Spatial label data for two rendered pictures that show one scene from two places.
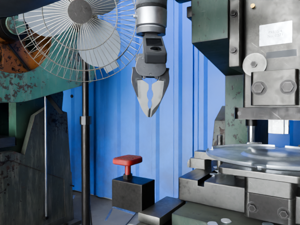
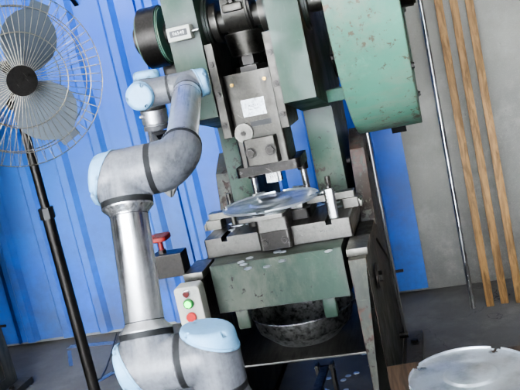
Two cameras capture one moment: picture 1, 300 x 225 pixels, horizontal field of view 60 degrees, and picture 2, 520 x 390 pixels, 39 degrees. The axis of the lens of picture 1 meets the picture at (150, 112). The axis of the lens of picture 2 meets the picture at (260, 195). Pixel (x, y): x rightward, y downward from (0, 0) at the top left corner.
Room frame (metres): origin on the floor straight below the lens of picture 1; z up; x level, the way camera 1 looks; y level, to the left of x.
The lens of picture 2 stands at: (-1.45, 0.45, 1.19)
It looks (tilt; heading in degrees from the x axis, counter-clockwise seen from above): 10 degrees down; 341
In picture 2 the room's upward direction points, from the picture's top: 12 degrees counter-clockwise
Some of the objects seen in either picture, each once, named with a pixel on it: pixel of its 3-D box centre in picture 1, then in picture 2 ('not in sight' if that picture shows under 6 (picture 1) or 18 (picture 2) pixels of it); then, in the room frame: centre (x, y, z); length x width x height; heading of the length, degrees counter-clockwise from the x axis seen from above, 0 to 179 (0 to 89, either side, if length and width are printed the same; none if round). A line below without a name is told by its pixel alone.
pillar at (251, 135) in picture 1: (251, 135); (255, 186); (0.79, -0.31, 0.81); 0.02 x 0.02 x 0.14
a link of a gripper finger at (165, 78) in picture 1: (159, 79); not in sight; (0.63, -0.02, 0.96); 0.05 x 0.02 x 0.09; 94
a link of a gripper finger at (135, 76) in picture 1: (141, 79); not in sight; (0.62, 0.02, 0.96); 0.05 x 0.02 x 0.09; 94
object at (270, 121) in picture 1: (278, 126); (273, 175); (0.68, -0.34, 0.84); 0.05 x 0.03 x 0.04; 57
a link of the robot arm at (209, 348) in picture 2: not in sight; (210, 353); (0.02, 0.13, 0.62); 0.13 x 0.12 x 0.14; 66
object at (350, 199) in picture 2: not in sight; (333, 191); (0.60, -0.49, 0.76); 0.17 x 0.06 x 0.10; 57
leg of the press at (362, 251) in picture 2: not in sight; (384, 267); (0.67, -0.64, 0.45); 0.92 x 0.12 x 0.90; 147
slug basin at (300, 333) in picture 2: not in sight; (305, 319); (0.69, -0.34, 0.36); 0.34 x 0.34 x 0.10
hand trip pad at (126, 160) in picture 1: (127, 171); (161, 247); (0.68, 0.06, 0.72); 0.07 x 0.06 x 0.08; 147
